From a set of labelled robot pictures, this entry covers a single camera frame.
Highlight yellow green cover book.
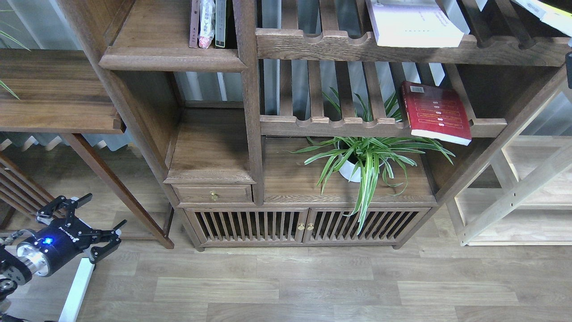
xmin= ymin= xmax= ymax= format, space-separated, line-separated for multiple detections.
xmin=513 ymin=0 xmax=572 ymax=36

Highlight white paperback book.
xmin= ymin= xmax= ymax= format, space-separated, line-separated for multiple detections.
xmin=366 ymin=0 xmax=464 ymax=48

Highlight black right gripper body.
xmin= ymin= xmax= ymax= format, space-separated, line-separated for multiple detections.
xmin=566 ymin=51 xmax=572 ymax=89

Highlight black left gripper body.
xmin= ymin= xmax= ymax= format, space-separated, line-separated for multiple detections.
xmin=17 ymin=218 xmax=94 ymax=277

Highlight green spider plant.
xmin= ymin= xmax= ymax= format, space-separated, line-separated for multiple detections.
xmin=290 ymin=88 xmax=456 ymax=235

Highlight green plant leaves at left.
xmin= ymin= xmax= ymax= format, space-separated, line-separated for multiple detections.
xmin=0 ymin=9 xmax=32 ymax=100

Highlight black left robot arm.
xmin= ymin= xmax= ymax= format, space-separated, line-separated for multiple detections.
xmin=0 ymin=193 xmax=127 ymax=322

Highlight white metal leg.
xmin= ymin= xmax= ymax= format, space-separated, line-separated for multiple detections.
xmin=58 ymin=258 xmax=95 ymax=322

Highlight slatted cabinet door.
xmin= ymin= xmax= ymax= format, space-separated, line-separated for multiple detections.
xmin=302 ymin=208 xmax=430 ymax=247
xmin=185 ymin=208 xmax=308 ymax=247

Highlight light wooden shelf unit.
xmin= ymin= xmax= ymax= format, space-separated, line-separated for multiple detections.
xmin=447 ymin=89 xmax=572 ymax=246

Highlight red hardcover book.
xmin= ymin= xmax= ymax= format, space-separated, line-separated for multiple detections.
xmin=401 ymin=81 xmax=472 ymax=145

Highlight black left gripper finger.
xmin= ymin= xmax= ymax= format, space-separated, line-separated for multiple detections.
xmin=36 ymin=193 xmax=93 ymax=226
xmin=80 ymin=220 xmax=127 ymax=264

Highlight dark wooden bookshelf cabinet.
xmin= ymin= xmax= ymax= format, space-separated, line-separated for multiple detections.
xmin=58 ymin=0 xmax=570 ymax=250

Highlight white plant pot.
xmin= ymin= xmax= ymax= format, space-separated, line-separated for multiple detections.
xmin=339 ymin=137 xmax=384 ymax=182

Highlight left slatted cabinet door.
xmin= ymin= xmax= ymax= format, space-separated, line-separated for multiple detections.
xmin=185 ymin=208 xmax=308 ymax=247

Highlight dark wooden side table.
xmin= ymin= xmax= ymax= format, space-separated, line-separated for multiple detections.
xmin=0 ymin=49 xmax=174 ymax=249

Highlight brown spine upright book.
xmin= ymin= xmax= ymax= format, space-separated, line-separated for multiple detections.
xmin=189 ymin=0 xmax=201 ymax=48

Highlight white pink upright book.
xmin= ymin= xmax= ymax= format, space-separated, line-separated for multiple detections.
xmin=198 ymin=0 xmax=216 ymax=49

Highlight right slatted cabinet door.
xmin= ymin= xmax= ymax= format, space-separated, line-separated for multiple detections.
xmin=302 ymin=208 xmax=430 ymax=247

